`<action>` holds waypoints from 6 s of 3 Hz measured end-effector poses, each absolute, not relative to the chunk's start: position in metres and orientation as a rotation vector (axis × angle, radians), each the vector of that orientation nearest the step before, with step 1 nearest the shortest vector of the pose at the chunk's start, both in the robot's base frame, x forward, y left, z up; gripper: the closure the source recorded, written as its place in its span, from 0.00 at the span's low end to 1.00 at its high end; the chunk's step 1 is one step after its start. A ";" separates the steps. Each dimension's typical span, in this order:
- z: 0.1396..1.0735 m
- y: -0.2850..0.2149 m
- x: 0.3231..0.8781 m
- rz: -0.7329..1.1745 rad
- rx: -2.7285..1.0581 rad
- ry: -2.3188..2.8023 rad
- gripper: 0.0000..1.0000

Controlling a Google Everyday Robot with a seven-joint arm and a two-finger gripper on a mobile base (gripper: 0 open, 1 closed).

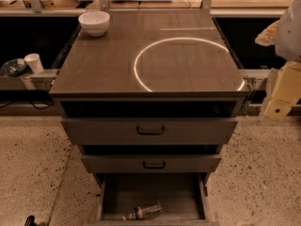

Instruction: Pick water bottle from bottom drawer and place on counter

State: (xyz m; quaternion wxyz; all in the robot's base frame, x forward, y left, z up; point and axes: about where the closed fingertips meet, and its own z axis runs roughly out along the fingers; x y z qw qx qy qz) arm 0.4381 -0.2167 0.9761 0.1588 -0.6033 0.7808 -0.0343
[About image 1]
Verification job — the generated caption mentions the white ceramic bowl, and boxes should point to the white ceramic bowl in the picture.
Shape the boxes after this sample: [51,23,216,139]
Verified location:
[78,10,110,37]

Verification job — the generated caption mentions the black cable on floor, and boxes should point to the black cable on floor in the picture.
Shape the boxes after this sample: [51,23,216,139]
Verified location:
[0,99,55,110]

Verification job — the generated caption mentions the white paper cup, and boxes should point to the white paper cup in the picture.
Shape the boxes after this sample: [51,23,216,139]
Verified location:
[24,53,43,73]

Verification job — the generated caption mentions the grey drawer cabinet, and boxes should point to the grey drawer cabinet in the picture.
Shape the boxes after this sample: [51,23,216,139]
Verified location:
[48,8,252,226]

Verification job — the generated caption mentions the black object bottom left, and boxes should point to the black object bottom left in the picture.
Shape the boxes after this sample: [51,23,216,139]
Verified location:
[24,216,38,226]

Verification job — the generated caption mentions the grey drawer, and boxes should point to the grey drawer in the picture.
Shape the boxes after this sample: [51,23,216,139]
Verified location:
[61,118,237,145]
[82,154,221,173]

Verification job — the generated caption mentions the bottom open drawer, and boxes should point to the bottom open drawer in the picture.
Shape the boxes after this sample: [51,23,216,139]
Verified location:
[95,173,219,226]

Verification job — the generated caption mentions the top grey drawer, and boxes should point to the top grey drawer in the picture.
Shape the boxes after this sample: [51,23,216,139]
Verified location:
[61,118,237,145]

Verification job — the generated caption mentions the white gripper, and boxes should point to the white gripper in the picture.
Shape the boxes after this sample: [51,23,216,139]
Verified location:
[255,0,301,121]

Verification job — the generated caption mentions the clear plastic water bottle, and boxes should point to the clear plastic water bottle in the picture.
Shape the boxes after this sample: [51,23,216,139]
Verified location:
[122,202,163,221]

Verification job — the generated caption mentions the middle grey drawer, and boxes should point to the middle grey drawer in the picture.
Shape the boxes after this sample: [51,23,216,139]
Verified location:
[82,154,221,173]

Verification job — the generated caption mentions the dark round tray with items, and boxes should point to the dark round tray with items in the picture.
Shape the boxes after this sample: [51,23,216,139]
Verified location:
[1,58,28,77]

